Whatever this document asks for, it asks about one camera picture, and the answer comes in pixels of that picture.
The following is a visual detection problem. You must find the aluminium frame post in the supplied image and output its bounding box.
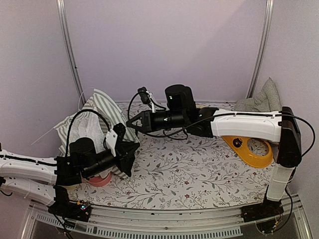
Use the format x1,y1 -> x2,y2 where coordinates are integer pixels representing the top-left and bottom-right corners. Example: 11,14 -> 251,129
246,0 -> 274,98
56,0 -> 86,105

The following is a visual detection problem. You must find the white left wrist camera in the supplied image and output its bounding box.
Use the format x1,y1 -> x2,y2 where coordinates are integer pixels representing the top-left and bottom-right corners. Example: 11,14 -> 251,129
103,123 -> 126,157

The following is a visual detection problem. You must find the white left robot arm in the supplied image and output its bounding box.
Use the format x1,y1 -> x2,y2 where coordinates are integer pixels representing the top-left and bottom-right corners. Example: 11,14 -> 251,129
0,137 -> 140,186

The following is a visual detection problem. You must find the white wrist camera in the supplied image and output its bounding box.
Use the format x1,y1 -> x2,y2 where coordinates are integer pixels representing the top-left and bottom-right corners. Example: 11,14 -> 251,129
103,123 -> 126,157
138,87 -> 166,113

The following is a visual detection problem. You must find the pink pet bowl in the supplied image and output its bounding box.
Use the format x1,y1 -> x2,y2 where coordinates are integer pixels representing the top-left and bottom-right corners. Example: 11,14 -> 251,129
87,172 -> 113,187

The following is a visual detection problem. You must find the aluminium frame post left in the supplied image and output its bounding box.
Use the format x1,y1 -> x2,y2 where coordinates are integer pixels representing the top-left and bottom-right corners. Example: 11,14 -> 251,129
56,0 -> 86,105

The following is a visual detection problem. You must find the green striped pet tent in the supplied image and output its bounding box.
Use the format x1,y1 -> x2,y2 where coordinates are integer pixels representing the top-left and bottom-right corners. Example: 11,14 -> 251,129
54,89 -> 141,177

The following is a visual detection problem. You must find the floral table mat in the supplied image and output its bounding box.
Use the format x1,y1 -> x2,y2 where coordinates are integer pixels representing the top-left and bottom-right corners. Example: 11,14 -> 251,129
54,102 -> 284,211

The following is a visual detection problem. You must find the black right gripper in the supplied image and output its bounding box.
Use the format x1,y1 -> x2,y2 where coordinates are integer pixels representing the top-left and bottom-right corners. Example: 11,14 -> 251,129
127,109 -> 186,132

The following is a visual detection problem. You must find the aluminium frame post right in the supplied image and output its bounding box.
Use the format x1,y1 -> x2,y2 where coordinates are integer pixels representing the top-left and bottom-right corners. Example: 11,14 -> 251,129
246,0 -> 274,98

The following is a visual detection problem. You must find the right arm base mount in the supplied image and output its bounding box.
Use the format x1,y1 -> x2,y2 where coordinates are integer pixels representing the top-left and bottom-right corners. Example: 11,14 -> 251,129
241,201 -> 284,223

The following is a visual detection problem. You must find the green checked cushion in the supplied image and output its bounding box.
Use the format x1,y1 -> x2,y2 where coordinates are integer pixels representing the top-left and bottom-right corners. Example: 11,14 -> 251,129
233,77 -> 282,112

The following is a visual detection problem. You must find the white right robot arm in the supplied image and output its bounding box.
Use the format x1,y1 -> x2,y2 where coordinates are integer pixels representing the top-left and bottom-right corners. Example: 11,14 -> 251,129
126,84 -> 302,217

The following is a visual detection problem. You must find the front aluminium rail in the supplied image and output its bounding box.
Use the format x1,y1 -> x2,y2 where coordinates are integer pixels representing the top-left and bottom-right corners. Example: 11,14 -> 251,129
21,194 -> 315,239

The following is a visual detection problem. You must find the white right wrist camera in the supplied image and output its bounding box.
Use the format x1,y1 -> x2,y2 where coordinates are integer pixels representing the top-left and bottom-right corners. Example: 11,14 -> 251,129
138,87 -> 166,113

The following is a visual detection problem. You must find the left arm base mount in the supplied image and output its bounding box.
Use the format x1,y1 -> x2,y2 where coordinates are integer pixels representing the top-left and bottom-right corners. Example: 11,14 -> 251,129
48,192 -> 92,222

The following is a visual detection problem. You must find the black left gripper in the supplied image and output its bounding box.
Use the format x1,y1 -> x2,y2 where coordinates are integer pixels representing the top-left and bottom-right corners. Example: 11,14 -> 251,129
83,143 -> 141,179

